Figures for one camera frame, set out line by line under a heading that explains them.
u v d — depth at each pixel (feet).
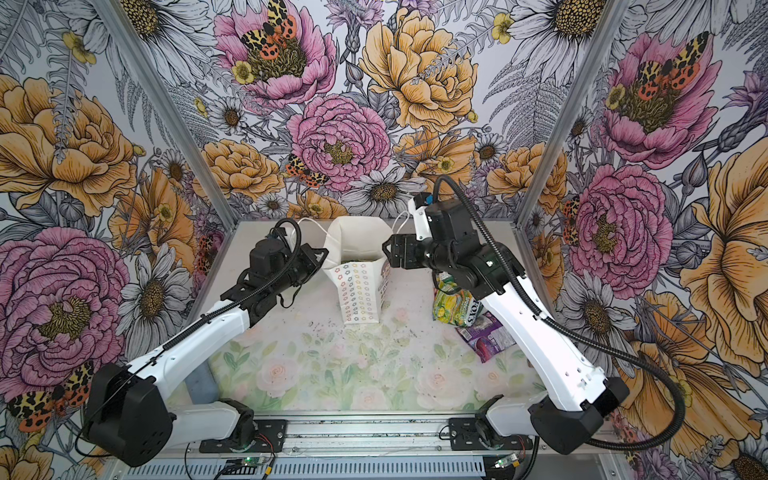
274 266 2.09
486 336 2.87
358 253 3.18
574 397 1.24
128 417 1.34
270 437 2.43
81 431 1.36
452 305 3.07
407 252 1.84
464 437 2.40
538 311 1.33
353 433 2.50
